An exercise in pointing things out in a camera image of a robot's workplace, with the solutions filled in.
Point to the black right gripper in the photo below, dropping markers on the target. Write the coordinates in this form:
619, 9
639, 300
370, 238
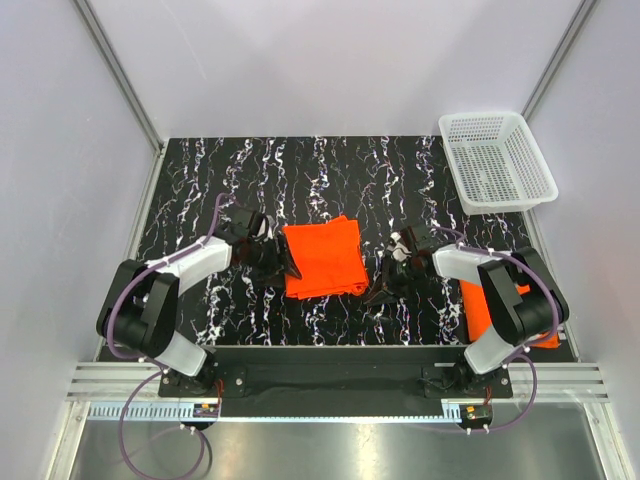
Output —
385, 294

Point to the folded orange t-shirt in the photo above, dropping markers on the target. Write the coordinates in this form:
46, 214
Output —
477, 314

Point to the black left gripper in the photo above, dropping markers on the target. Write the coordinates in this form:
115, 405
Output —
268, 275

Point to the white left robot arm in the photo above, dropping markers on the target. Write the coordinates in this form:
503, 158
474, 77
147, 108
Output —
139, 314

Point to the orange t-shirt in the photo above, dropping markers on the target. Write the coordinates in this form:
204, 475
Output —
477, 314
329, 259

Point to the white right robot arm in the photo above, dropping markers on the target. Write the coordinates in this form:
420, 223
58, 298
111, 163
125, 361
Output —
524, 302

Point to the white plastic mesh basket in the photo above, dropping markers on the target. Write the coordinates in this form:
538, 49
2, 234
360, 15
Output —
496, 163

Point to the white slotted cable duct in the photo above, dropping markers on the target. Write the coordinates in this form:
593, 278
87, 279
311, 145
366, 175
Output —
155, 411

